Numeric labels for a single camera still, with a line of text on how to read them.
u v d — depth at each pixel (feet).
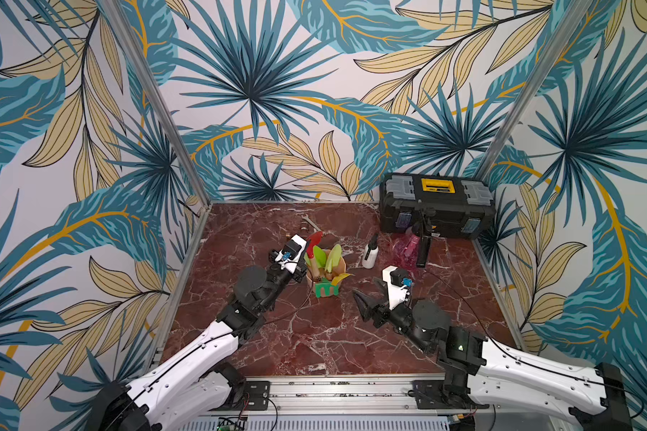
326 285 2.72
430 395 2.41
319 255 2.96
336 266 2.89
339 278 2.81
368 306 1.93
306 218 3.72
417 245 2.84
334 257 2.79
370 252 2.89
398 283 1.84
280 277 2.00
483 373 1.64
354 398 2.45
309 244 1.89
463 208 3.19
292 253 1.82
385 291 1.92
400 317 1.90
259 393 2.40
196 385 1.85
